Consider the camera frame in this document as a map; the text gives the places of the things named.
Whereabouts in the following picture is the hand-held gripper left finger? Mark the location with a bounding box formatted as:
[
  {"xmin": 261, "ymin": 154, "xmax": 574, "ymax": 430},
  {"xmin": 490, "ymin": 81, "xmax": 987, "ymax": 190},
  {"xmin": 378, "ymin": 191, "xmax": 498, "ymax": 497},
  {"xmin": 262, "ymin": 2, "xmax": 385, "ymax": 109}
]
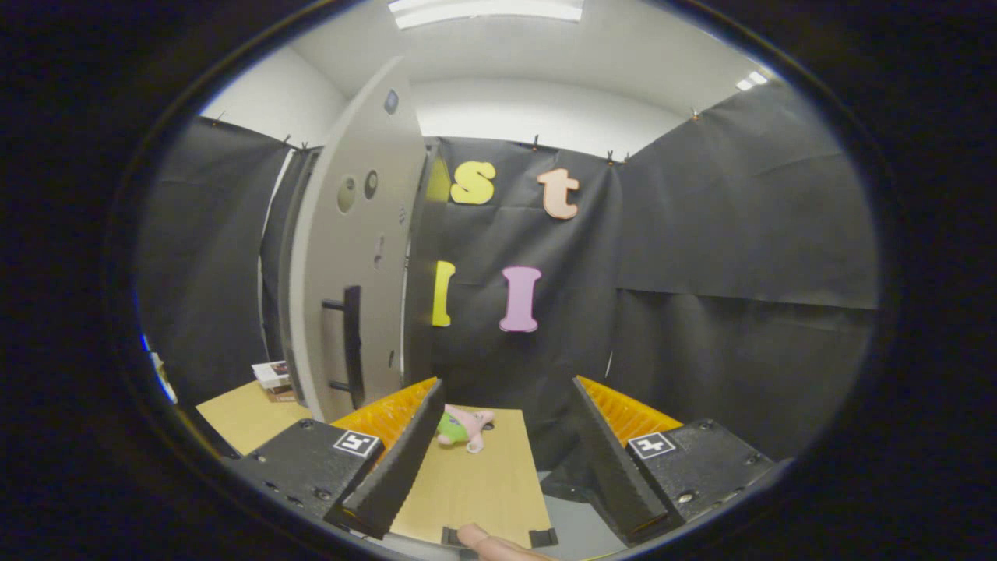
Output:
[{"xmin": 226, "ymin": 378, "xmax": 446, "ymax": 540}]

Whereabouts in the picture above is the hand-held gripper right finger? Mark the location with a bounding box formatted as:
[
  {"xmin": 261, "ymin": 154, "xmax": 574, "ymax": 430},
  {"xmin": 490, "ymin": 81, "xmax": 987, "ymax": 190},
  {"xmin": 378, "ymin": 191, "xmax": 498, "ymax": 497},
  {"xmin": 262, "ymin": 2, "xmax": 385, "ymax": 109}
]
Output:
[{"xmin": 571, "ymin": 376, "xmax": 780, "ymax": 546}]

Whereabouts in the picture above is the beige shoe cabinet door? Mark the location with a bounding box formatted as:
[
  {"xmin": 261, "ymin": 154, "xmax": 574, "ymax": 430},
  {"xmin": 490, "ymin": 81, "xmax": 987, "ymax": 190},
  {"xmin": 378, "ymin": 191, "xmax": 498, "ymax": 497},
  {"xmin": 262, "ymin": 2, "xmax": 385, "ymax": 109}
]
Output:
[{"xmin": 288, "ymin": 56, "xmax": 428, "ymax": 424}]

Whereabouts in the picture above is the pink and green plush toy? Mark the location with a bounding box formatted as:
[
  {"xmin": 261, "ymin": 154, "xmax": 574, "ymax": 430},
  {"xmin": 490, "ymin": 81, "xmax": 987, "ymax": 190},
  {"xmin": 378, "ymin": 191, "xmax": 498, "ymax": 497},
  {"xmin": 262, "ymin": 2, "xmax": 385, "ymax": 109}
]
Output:
[{"xmin": 435, "ymin": 404, "xmax": 496, "ymax": 454}]

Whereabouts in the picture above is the small white printed box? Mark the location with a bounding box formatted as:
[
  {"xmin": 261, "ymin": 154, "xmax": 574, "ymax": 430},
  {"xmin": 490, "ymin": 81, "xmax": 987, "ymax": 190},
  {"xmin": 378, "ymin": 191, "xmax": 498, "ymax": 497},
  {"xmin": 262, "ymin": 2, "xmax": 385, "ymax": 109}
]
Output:
[{"xmin": 251, "ymin": 359, "xmax": 295, "ymax": 403}]

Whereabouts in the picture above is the black backdrop cloth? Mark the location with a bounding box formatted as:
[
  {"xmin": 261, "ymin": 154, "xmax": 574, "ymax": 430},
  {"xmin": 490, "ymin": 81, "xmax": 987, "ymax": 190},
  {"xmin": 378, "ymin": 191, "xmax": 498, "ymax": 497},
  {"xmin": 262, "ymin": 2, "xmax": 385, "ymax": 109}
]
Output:
[{"xmin": 136, "ymin": 78, "xmax": 881, "ymax": 472}]

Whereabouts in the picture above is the long ceiling light panel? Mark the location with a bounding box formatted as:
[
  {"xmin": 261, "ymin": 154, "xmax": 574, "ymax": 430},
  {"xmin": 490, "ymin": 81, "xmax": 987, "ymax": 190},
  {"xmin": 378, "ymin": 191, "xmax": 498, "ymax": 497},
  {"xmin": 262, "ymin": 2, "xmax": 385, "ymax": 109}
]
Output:
[{"xmin": 388, "ymin": 0, "xmax": 584, "ymax": 30}]

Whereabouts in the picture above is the black door handle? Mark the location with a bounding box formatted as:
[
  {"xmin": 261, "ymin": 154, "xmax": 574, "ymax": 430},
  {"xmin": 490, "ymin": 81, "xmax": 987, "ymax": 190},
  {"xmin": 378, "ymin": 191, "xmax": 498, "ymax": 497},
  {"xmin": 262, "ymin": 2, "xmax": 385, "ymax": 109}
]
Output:
[{"xmin": 321, "ymin": 285, "xmax": 365, "ymax": 411}]

